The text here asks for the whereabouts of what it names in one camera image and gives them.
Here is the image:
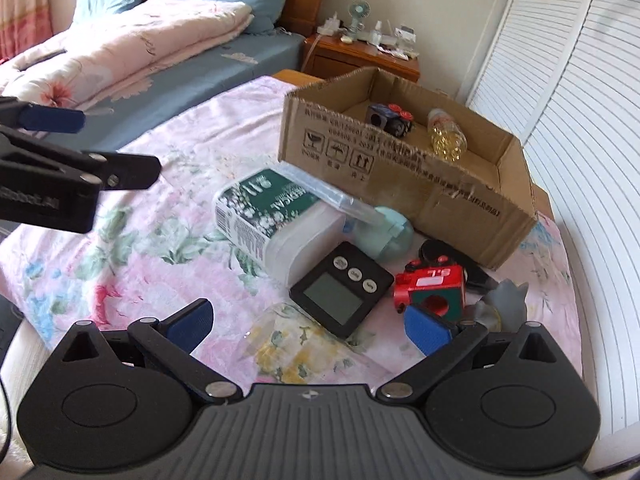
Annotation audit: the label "red wooden robot toy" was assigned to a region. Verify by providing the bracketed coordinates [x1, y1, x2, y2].
[393, 260, 465, 322]

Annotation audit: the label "grey shark toy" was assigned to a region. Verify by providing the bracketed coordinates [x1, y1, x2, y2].
[472, 280, 528, 333]

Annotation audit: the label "black digital timer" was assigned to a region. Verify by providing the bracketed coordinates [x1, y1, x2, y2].
[290, 242, 394, 339]

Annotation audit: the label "white green medical container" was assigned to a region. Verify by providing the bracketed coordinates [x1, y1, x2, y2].
[214, 168, 346, 287]

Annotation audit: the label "clear plastic case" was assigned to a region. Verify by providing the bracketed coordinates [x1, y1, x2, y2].
[272, 162, 385, 226]

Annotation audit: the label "black glossy oval device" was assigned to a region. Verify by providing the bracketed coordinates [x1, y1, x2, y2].
[419, 238, 498, 295]

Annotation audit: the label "floral pink table cloth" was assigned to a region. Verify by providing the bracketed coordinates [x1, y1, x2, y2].
[0, 75, 585, 391]

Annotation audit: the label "pink floral quilt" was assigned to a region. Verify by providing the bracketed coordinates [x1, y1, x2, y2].
[1, 0, 254, 108]

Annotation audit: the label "clear plastic wrapper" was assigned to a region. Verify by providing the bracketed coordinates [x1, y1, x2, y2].
[233, 304, 387, 386]

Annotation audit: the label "teal oval case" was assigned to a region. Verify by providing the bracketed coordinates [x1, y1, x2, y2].
[352, 206, 414, 261]

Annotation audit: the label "brown cardboard box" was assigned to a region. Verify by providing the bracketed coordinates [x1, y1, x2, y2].
[278, 67, 537, 270]

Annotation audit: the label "clear bottle yellow capsules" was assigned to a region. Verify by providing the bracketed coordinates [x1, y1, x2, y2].
[427, 108, 468, 162]

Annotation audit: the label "wooden nightstand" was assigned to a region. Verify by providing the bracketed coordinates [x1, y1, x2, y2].
[302, 35, 421, 82]

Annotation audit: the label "dark cube robot toy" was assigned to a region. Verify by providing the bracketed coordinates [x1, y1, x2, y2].
[366, 103, 413, 139]

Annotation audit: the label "white power strip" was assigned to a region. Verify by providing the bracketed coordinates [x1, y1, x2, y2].
[317, 13, 341, 37]

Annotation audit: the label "small green desk fan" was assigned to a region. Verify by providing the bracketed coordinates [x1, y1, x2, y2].
[341, 0, 371, 44]

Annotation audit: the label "clear spray bottle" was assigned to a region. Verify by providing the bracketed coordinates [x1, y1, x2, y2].
[370, 21, 382, 46]

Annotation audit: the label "white louvered closet door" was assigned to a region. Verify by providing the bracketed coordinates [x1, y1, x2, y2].
[468, 0, 639, 463]

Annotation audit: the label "white phone stand holder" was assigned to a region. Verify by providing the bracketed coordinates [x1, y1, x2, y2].
[394, 26, 416, 55]

